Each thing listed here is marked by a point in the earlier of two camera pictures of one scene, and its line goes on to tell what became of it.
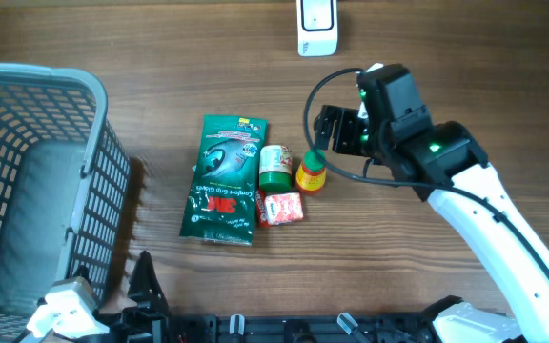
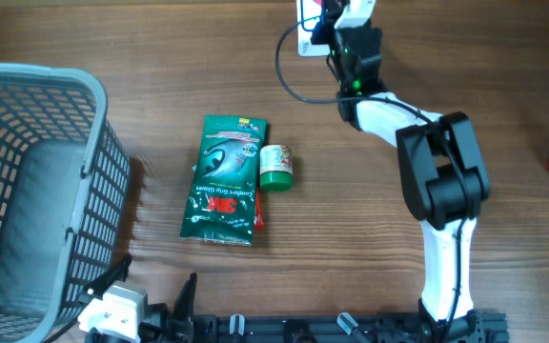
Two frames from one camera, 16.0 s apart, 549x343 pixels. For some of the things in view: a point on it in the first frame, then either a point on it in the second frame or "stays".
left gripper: [140, 323] → [181, 329]
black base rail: [411, 328] stays
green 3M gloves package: [220, 202] stays
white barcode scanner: [316, 28] stays
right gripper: [343, 118] → [329, 13]
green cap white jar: [275, 171] stays
